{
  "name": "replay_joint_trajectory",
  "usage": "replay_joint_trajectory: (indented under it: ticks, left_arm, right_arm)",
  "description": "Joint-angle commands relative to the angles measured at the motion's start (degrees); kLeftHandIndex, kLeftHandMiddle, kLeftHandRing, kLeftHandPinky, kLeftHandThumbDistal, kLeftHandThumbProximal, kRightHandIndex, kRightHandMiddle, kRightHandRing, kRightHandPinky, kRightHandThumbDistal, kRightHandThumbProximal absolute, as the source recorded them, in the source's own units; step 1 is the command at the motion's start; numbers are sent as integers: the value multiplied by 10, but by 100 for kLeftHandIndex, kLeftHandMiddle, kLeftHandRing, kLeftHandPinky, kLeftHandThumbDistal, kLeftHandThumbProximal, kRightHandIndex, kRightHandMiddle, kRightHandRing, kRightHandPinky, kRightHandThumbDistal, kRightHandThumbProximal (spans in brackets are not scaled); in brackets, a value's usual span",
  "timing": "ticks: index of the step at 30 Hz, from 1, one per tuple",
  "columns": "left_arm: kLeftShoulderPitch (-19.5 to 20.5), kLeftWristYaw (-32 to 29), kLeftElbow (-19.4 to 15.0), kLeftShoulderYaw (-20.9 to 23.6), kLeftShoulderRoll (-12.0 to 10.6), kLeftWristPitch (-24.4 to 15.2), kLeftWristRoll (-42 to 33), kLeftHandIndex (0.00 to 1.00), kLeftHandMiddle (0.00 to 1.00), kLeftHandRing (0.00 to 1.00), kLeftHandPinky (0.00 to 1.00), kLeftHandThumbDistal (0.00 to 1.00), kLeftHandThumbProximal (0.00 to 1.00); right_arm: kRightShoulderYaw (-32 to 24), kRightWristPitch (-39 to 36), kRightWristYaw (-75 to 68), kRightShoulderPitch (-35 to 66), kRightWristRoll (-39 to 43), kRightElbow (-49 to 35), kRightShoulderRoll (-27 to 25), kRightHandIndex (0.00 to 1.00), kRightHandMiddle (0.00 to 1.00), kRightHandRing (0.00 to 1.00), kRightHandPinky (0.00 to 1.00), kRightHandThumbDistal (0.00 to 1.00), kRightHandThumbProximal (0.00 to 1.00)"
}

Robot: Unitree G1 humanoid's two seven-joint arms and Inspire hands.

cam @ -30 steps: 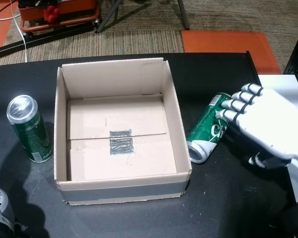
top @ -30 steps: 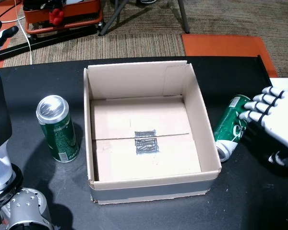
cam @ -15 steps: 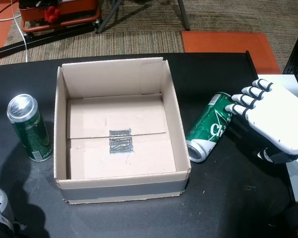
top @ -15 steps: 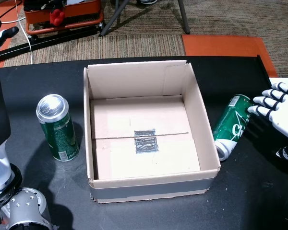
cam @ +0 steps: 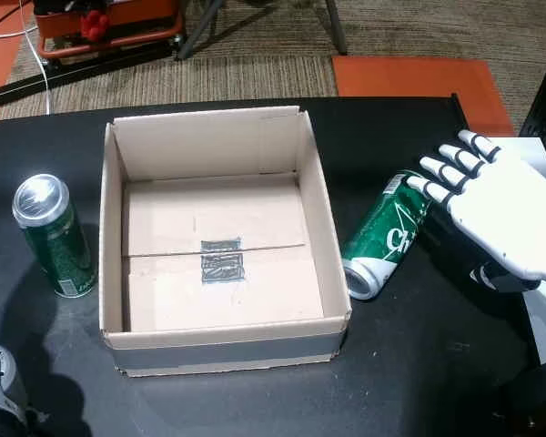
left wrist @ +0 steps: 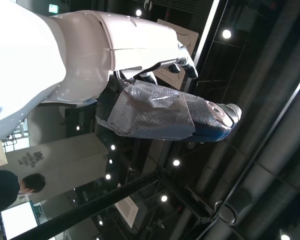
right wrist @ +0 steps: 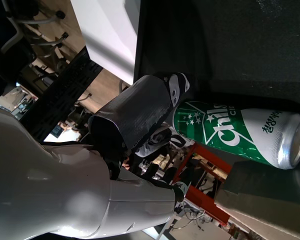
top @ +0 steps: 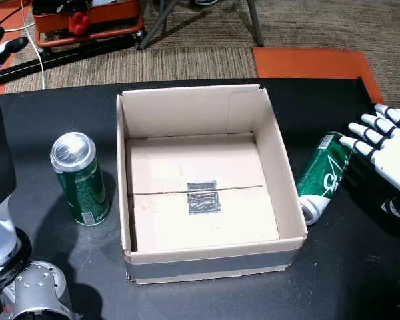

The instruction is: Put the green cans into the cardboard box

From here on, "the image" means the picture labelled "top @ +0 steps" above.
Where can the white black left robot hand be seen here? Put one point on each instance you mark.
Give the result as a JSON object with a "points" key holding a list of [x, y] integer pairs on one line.
{"points": [[0, 55]]}

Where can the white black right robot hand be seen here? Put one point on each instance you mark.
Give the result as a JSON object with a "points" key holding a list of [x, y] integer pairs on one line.
{"points": [[396, 156]]}

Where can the green white Chilsung cider can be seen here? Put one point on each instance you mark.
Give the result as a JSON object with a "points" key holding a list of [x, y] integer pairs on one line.
{"points": [[323, 173]]}

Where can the dark green drink can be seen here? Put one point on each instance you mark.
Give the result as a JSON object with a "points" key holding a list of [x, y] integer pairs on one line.
{"points": [[83, 186]]}

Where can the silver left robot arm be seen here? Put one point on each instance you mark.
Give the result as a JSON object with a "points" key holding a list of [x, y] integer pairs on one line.
{"points": [[0, 240]]}

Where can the open cardboard box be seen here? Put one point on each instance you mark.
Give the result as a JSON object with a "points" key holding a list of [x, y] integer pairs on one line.
{"points": [[203, 216]]}

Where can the red rubber toy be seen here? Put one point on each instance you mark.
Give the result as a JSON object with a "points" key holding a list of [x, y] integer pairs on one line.
{"points": [[78, 23]]}

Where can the orange metal cart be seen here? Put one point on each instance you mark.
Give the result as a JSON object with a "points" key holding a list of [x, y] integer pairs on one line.
{"points": [[103, 15]]}

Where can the grey metal stand legs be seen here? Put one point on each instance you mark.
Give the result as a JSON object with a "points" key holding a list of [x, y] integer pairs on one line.
{"points": [[256, 26]]}

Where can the grey sneaker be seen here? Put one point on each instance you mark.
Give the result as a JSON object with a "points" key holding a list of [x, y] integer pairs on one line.
{"points": [[206, 2]]}

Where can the black floor rail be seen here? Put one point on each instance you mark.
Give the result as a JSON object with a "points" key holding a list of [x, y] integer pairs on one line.
{"points": [[70, 55]]}

